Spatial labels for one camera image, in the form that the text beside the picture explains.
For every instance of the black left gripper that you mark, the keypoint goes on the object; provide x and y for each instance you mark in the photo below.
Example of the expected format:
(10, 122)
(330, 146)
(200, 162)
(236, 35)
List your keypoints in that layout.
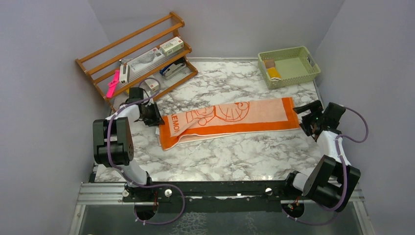
(156, 119)

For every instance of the wooden shelf rack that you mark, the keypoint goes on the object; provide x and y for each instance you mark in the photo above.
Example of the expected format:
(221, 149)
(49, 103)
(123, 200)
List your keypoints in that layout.
(100, 66)

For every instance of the white upright box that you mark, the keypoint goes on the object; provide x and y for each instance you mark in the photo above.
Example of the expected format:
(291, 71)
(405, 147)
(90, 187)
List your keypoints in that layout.
(124, 71)

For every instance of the aluminium rail frame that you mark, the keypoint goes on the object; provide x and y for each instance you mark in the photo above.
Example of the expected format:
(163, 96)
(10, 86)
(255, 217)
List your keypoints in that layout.
(101, 211)

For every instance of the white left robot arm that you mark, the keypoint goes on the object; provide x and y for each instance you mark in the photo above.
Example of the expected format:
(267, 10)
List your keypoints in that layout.
(112, 139)

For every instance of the brown yellow bear towel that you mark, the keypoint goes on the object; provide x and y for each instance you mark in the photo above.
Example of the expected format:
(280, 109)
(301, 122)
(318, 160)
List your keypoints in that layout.
(270, 66)

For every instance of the pink marker pen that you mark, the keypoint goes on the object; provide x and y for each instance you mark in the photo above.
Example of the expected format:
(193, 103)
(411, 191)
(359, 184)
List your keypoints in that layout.
(113, 84)

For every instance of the orange white towel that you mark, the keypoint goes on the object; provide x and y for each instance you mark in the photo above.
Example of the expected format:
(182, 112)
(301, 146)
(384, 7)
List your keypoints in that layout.
(228, 119)

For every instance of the green plastic basket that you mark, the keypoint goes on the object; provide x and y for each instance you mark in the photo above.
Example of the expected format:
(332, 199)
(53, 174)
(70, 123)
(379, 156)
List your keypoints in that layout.
(295, 65)

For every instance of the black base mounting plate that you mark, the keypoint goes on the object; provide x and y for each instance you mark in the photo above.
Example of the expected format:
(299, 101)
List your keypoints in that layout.
(213, 196)

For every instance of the white box on lower shelf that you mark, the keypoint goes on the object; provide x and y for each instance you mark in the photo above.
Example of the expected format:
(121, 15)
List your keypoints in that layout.
(152, 84)

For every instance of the large flat white box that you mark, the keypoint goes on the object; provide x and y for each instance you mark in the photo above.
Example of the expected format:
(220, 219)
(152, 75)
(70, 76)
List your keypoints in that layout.
(145, 60)

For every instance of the small white box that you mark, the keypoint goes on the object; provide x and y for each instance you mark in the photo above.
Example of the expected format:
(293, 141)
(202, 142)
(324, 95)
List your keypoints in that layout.
(171, 46)

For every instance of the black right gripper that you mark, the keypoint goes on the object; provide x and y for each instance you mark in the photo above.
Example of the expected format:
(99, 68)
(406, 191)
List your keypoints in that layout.
(316, 108)

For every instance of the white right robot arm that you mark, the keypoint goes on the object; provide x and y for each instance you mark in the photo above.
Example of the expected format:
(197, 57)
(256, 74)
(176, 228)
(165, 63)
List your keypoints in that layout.
(333, 179)

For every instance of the blue white stapler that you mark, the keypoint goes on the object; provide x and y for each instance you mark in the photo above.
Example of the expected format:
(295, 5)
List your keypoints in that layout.
(172, 69)

